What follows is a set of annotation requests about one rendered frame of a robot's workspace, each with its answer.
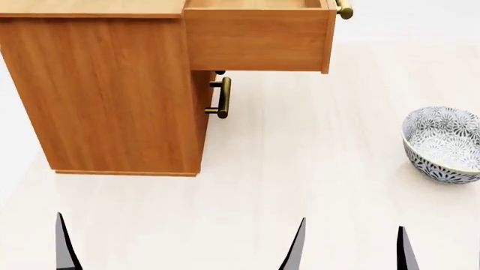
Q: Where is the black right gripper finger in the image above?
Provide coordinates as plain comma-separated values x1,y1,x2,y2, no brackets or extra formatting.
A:
396,225,422,270
277,216,307,270

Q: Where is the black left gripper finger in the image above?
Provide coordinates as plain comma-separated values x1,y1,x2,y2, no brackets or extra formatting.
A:
55,211,84,270

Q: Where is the black white floral patterned bowl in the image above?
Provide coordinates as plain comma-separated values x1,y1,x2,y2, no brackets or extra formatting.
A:
400,105,480,185

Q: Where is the wooden cabinet body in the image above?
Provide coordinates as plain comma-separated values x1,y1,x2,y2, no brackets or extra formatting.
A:
0,0,218,178

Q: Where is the open wooden drawer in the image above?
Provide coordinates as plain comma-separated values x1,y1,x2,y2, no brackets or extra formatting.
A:
183,0,338,75

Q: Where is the brass handle of open drawer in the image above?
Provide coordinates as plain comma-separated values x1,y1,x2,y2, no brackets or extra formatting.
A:
334,0,355,20

